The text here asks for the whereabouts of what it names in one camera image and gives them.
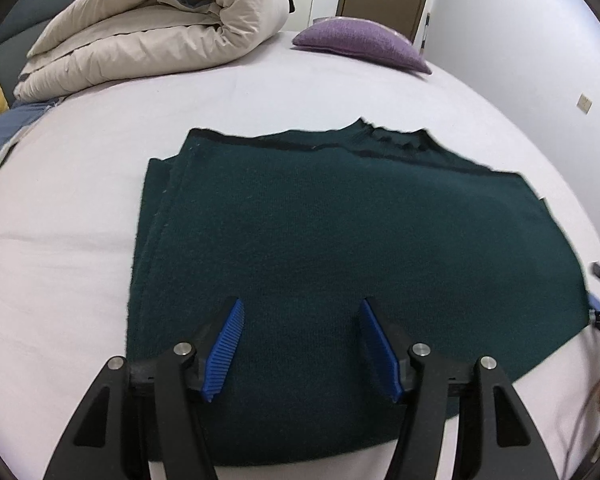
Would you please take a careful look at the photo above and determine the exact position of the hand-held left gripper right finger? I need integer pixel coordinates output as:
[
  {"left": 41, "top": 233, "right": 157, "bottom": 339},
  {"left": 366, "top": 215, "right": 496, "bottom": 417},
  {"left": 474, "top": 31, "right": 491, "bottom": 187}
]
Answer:
[{"left": 357, "top": 297, "right": 564, "bottom": 480}]

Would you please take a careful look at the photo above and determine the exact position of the dark green sweater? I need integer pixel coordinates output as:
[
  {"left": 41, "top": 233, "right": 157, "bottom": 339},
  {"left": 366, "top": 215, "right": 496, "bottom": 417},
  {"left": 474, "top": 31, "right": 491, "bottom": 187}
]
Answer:
[{"left": 124, "top": 117, "right": 594, "bottom": 464}]

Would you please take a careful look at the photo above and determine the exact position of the grey padded headboard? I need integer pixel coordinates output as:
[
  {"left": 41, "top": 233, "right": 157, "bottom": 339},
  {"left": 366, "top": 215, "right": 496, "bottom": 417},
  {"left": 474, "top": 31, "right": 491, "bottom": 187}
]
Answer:
[{"left": 0, "top": 0, "right": 95, "bottom": 97}]

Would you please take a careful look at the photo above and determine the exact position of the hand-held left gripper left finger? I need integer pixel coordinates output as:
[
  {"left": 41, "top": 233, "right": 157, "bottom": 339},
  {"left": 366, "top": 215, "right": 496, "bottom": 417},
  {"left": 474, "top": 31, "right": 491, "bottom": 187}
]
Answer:
[{"left": 42, "top": 297, "right": 246, "bottom": 480}]

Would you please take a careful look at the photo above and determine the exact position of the purple pillow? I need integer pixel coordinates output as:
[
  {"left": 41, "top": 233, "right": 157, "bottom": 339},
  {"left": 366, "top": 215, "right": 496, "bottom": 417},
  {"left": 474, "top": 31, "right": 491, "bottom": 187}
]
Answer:
[{"left": 292, "top": 16, "right": 434, "bottom": 75}]

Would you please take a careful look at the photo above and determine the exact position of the grey thin cable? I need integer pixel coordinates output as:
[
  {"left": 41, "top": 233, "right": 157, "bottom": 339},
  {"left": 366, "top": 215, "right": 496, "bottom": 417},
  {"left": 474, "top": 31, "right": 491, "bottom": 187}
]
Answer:
[{"left": 562, "top": 400, "right": 600, "bottom": 480}]

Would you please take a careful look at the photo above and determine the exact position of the bed with white sheet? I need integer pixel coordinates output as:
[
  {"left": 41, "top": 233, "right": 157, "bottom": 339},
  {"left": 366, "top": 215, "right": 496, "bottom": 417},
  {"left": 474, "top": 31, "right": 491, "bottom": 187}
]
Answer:
[{"left": 0, "top": 25, "right": 600, "bottom": 480}]

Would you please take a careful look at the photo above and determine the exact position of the beige rolled duvet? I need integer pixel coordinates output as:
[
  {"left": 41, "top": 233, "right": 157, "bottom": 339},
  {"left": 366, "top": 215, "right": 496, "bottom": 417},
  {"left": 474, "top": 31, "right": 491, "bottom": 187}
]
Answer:
[{"left": 12, "top": 0, "right": 291, "bottom": 104}]

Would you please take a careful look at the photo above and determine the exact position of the blue blanket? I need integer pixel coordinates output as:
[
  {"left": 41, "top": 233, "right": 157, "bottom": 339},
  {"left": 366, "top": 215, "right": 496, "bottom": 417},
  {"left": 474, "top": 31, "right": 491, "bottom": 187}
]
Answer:
[{"left": 0, "top": 100, "right": 64, "bottom": 192}]

